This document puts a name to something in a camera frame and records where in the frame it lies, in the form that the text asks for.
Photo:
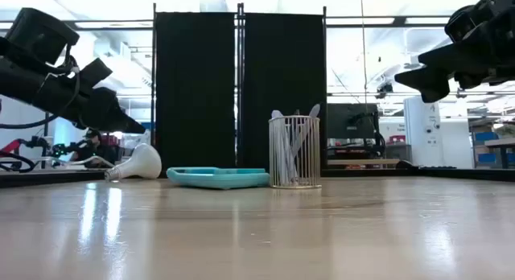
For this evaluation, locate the person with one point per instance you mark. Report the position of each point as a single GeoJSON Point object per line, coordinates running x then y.
{"type": "Point", "coordinates": [94, 145]}

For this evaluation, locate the black computer monitor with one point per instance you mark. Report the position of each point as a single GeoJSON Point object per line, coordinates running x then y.
{"type": "Point", "coordinates": [352, 121]}

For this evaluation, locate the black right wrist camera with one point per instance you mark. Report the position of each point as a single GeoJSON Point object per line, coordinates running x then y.
{"type": "Point", "coordinates": [464, 22]}

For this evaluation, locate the teal calculator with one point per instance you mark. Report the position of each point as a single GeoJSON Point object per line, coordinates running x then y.
{"type": "Point", "coordinates": [217, 178]}

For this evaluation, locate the white cabinet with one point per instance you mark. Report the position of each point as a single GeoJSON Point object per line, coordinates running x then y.
{"type": "Point", "coordinates": [426, 131]}

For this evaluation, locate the black partition panel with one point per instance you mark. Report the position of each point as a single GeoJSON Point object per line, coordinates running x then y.
{"type": "Point", "coordinates": [283, 91]}
{"type": "Point", "coordinates": [195, 91]}

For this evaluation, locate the white plastic utensil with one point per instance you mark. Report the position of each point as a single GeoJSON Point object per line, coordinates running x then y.
{"type": "Point", "coordinates": [277, 114]}
{"type": "Point", "coordinates": [314, 110]}

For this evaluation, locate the black aluminium table frame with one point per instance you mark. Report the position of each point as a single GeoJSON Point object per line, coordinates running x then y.
{"type": "Point", "coordinates": [442, 174]}

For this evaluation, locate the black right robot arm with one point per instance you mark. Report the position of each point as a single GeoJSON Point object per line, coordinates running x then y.
{"type": "Point", "coordinates": [507, 2]}

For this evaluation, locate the white lightbulb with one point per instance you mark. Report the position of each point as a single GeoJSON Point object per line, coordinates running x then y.
{"type": "Point", "coordinates": [141, 163]}

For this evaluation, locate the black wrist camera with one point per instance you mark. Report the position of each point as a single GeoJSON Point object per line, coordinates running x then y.
{"type": "Point", "coordinates": [40, 34]}
{"type": "Point", "coordinates": [464, 22]}

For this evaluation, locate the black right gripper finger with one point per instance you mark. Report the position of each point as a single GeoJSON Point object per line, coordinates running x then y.
{"type": "Point", "coordinates": [430, 83]}
{"type": "Point", "coordinates": [440, 56]}

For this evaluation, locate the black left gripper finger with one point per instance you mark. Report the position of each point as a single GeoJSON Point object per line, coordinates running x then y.
{"type": "Point", "coordinates": [104, 111]}
{"type": "Point", "coordinates": [95, 72]}

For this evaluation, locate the blue storage bin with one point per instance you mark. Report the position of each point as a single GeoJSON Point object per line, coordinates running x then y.
{"type": "Point", "coordinates": [486, 158]}
{"type": "Point", "coordinates": [486, 136]}

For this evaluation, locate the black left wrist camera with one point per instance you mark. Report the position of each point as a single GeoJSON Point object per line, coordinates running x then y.
{"type": "Point", "coordinates": [40, 34]}

